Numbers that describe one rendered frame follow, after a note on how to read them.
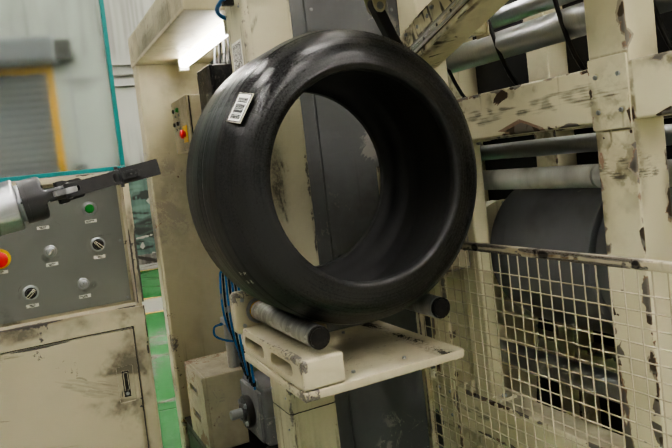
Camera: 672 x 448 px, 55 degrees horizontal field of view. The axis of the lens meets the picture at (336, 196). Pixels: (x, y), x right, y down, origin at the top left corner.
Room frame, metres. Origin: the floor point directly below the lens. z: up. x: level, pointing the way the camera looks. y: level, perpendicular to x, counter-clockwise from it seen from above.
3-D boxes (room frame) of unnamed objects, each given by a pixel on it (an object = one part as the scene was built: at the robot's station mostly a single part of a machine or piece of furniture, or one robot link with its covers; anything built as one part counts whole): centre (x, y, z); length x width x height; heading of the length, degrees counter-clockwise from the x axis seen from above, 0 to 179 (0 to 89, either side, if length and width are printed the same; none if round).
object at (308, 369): (1.36, 0.14, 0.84); 0.36 x 0.09 x 0.06; 26
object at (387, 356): (1.42, 0.01, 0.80); 0.37 x 0.36 x 0.02; 116
